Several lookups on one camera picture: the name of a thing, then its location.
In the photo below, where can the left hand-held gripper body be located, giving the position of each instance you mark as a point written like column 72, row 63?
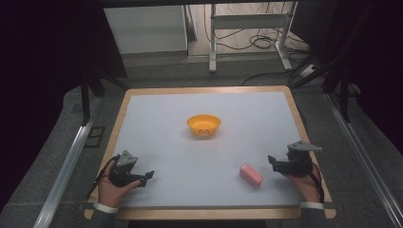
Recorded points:
column 122, row 172

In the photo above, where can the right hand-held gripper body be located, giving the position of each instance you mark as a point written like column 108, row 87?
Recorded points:
column 296, row 161

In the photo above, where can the pink rectangular block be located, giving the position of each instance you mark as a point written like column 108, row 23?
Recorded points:
column 251, row 174

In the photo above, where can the orange plastic bowl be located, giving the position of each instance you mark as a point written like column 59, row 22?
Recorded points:
column 203, row 125

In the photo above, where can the person's left hand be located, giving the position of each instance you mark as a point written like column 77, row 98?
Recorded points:
column 109, row 190

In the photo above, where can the person's right hand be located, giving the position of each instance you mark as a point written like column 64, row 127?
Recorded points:
column 305, row 186

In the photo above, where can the white table mat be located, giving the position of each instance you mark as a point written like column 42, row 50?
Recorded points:
column 206, row 148

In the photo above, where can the black metal stand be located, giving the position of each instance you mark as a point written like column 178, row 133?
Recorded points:
column 337, row 85
column 87, row 95

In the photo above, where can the white power strip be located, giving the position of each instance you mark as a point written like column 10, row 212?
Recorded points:
column 308, row 71

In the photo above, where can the white cabinet panel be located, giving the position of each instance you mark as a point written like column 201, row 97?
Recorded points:
column 147, row 28

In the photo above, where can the aluminium rail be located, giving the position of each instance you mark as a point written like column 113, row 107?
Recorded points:
column 364, row 158
column 65, row 177

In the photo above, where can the white metal desk frame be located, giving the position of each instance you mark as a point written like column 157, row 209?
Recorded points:
column 250, row 22

